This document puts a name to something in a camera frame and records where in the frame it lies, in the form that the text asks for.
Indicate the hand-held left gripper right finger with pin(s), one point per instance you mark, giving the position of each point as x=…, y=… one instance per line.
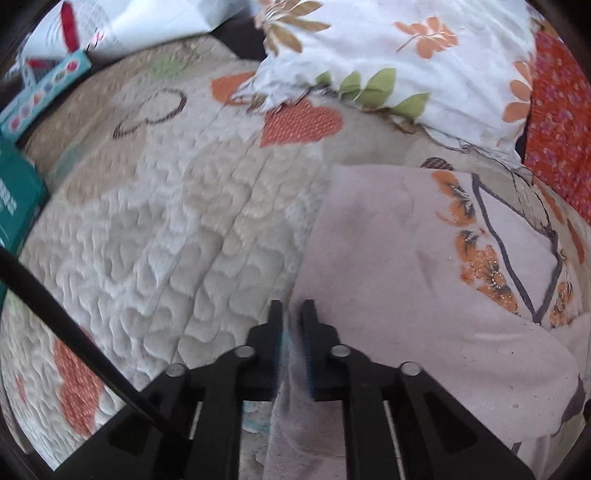
x=310, y=369

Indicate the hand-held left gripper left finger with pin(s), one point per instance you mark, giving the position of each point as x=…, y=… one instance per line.
x=278, y=350

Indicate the pink garment with orange flowers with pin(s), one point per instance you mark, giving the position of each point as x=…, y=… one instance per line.
x=392, y=277

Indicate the heart print quilted blanket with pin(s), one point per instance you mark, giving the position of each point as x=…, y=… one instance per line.
x=184, y=207

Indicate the dark teal cardboard box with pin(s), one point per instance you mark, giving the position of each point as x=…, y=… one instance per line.
x=18, y=194

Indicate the white leaf print pillow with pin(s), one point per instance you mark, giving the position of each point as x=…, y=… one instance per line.
x=369, y=41

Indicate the teal paint set box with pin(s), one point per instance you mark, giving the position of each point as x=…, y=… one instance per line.
x=46, y=87

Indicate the white bag with red print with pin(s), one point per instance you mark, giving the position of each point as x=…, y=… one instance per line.
x=152, y=23

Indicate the orange floral bed sheet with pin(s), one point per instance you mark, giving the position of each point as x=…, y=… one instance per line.
x=558, y=115

